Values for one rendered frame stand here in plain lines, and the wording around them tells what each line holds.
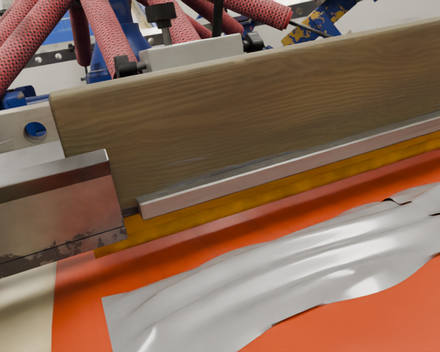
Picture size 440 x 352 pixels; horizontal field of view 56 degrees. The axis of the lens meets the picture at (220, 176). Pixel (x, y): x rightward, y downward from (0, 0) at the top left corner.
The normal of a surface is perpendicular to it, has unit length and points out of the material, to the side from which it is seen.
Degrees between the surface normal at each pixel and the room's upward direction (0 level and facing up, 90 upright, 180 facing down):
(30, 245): 90
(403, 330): 0
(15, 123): 90
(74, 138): 90
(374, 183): 0
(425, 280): 0
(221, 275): 33
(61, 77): 90
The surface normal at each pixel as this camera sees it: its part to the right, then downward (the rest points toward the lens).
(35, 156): 0.14, -0.51
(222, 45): 0.36, 0.22
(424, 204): 0.15, -0.69
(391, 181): -0.17, -0.94
